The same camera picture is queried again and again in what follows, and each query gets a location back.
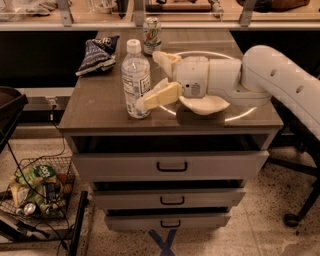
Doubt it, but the green 7up can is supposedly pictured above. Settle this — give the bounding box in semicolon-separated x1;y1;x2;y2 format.
143;17;162;55

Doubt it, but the bottom grey drawer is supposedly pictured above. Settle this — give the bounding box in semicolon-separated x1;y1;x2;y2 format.
105;213;231;231

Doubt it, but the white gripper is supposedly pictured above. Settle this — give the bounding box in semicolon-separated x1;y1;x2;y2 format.
135;51;209;111

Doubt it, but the wire basket with snacks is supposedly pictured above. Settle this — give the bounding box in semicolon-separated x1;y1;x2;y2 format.
0;157;75;219

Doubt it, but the black cable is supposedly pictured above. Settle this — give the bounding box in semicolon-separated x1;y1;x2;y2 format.
0;103;73;253

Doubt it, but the white paper bowl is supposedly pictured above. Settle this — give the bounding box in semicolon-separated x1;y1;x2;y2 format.
179;96;229;115

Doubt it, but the grey drawer cabinet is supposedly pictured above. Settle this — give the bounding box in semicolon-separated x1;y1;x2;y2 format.
58;29;284;233

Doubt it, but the top grey drawer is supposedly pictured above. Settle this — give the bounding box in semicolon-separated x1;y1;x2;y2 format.
72;151;269;182

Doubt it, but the middle grey drawer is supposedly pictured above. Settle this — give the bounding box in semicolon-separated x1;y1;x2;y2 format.
93;188;245;210

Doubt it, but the black stand leg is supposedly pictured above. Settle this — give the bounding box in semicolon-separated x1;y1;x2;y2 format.
68;191;89;256

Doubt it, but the clear plastic water bottle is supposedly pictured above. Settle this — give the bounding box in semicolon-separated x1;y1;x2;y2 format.
121;39;151;119

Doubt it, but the dark blue chip bag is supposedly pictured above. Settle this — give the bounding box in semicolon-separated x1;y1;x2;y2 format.
76;36;119;76

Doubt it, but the grey drawer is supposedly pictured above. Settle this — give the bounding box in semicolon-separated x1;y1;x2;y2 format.
72;151;269;182
105;213;231;231
93;188;245;210

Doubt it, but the black bin at left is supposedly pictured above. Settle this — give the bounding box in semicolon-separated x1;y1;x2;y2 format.
0;86;28;153

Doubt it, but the black office chair base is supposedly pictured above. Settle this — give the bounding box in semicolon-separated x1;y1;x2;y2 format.
265;98;320;228

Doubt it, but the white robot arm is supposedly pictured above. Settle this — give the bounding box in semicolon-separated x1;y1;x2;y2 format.
136;45;320;139

